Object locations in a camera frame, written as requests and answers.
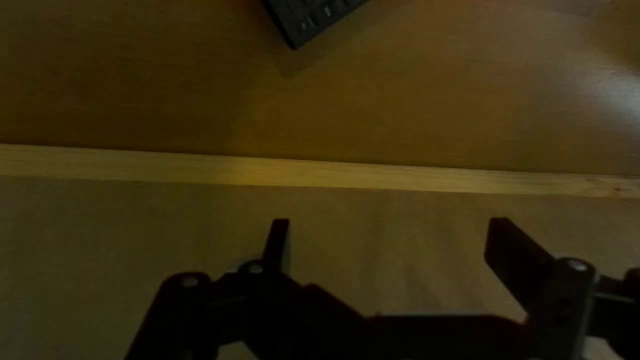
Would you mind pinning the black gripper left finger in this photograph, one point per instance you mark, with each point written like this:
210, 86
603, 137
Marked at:
267, 312

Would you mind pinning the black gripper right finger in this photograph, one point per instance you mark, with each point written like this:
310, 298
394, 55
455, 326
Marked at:
566, 306

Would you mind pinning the wooden back panel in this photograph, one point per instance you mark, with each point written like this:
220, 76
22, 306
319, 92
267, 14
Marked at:
133, 253

